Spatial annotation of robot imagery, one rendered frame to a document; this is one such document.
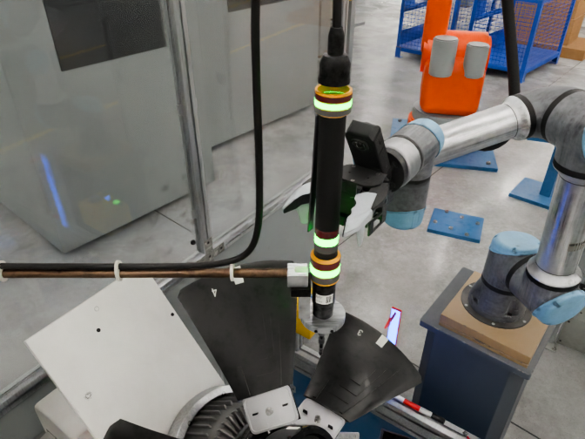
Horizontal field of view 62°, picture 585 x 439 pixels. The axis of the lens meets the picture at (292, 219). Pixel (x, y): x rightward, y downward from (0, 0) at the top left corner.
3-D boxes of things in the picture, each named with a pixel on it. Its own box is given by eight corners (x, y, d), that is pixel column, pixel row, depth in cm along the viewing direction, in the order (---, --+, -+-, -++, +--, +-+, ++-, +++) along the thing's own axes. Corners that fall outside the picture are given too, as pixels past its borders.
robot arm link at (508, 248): (509, 260, 138) (522, 220, 131) (541, 291, 127) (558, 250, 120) (472, 267, 135) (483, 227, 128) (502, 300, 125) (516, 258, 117)
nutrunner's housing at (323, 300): (310, 337, 76) (319, 30, 51) (309, 320, 79) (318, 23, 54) (335, 337, 76) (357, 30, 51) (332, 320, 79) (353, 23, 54)
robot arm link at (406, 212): (403, 199, 99) (410, 150, 93) (431, 229, 90) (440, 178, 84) (367, 205, 97) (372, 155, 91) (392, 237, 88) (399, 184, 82)
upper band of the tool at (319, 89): (315, 119, 56) (315, 95, 54) (313, 105, 59) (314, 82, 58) (353, 119, 56) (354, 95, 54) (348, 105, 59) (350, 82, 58)
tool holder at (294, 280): (287, 334, 73) (286, 285, 68) (287, 301, 79) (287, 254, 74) (346, 334, 73) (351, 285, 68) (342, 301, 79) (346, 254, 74)
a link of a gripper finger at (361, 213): (365, 267, 62) (373, 227, 69) (368, 230, 59) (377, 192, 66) (340, 264, 63) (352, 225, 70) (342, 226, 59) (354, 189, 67)
